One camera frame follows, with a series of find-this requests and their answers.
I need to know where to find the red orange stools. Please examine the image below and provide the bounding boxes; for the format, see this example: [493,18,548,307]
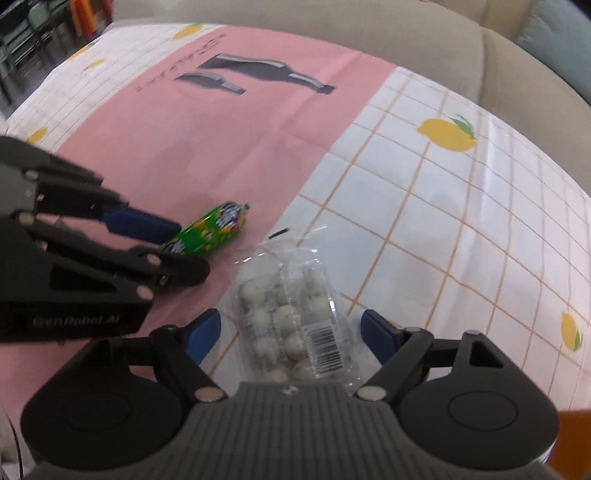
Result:
[68,0,113,40]

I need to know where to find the teal cushion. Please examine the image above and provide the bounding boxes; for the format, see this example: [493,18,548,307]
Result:
[517,0,591,103]

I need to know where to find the green sausage stick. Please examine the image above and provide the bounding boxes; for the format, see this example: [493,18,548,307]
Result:
[161,201,250,258]

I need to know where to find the clear pack white candies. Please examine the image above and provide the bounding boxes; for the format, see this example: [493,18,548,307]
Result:
[229,226,361,391]

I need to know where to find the pink checkered tablecloth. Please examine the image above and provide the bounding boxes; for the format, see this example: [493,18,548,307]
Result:
[0,22,591,462]

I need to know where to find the beige sofa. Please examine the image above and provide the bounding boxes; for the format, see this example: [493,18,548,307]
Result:
[113,1,590,162]

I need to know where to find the orange storage box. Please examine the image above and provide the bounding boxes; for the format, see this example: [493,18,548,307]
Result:
[548,410,591,480]

